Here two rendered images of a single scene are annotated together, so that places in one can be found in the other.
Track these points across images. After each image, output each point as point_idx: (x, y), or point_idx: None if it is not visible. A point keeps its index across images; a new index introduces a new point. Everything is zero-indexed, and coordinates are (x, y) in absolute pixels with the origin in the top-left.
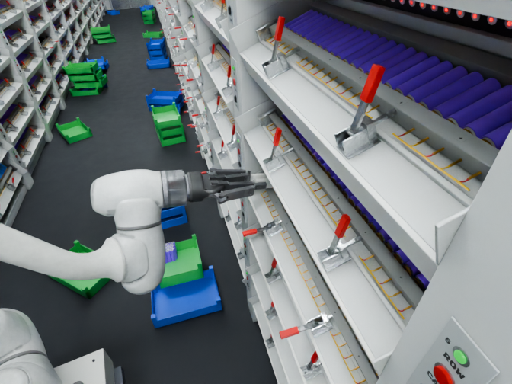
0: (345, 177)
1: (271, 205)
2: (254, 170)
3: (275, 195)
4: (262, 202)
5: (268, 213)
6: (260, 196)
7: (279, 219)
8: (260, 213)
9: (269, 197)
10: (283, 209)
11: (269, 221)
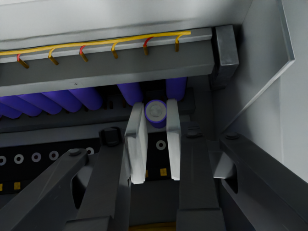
0: None
1: (84, 58)
2: (261, 113)
3: (113, 84)
4: (140, 18)
5: (57, 29)
6: (185, 14)
7: (5, 58)
8: (68, 7)
9: (140, 46)
10: (35, 92)
11: (10, 27)
